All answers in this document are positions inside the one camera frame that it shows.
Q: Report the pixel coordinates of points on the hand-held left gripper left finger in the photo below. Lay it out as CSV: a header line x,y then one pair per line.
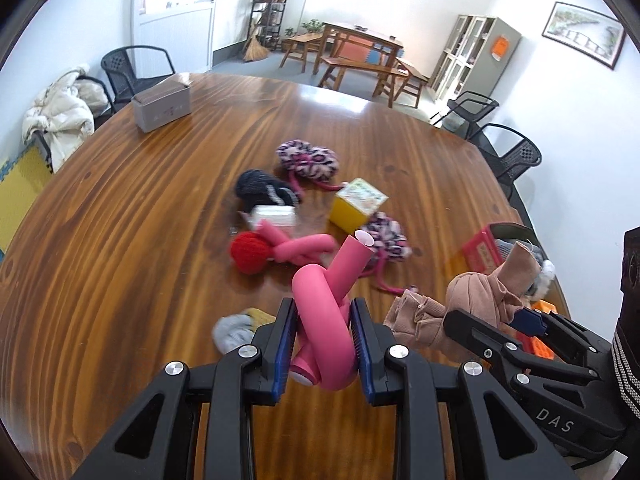
x,y
287,350

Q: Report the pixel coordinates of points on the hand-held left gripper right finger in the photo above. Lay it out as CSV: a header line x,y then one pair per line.
x,y
362,350

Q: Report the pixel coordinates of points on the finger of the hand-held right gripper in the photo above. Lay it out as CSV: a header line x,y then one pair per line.
x,y
530,322
475,332

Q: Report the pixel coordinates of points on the orange embossed cube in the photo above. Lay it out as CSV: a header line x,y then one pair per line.
x,y
542,345

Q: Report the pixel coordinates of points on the tan knit sock pair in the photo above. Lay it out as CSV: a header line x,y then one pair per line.
x,y
475,290

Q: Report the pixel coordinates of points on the pink bendy foam tube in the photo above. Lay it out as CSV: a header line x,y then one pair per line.
x,y
300,247
325,310

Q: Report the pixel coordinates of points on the grey sock ball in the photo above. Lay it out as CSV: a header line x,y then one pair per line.
x,y
235,332

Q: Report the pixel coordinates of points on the red cardboard box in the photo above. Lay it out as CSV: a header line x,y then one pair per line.
x,y
482,252

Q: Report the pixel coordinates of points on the red knit ball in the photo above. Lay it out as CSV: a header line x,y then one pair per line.
x,y
250,252

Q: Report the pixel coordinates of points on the small white box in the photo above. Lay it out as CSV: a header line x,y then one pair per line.
x,y
275,216

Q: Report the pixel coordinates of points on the yellow cardboard box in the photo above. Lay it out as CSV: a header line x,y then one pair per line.
x,y
352,210

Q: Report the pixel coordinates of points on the black knit glove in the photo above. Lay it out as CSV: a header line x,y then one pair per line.
x,y
260,185

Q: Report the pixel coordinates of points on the black metal chair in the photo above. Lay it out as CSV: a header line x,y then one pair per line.
x,y
97,92
135,72
470,107
515,155

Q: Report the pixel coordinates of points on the wooden bench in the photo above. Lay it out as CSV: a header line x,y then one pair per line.
x,y
360,67
300,42
412,75

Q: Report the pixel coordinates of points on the grey metal cabinet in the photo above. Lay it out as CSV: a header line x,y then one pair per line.
x,y
480,60

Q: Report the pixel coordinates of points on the grey tissue box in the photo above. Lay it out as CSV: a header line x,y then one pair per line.
x,y
160,107

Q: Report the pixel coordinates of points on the orange paper sign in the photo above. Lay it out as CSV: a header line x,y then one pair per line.
x,y
499,47

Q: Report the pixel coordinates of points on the framed landscape picture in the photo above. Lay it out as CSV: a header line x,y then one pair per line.
x,y
585,35

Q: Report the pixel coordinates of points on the red foam mat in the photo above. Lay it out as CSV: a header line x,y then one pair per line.
x,y
350,52

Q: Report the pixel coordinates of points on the straw broom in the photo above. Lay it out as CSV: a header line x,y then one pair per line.
x,y
254,50

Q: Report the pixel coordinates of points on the yellow foam mat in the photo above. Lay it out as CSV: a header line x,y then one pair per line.
x,y
22,195

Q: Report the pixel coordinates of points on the wooden dining table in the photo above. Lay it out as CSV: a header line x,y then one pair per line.
x,y
360,32

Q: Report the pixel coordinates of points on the potted green plant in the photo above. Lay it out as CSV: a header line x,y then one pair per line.
x,y
312,26

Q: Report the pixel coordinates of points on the white down jacket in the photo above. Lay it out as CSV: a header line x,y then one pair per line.
x,y
57,115

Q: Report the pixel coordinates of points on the dark plant shelf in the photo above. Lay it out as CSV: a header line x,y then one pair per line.
x,y
267,20

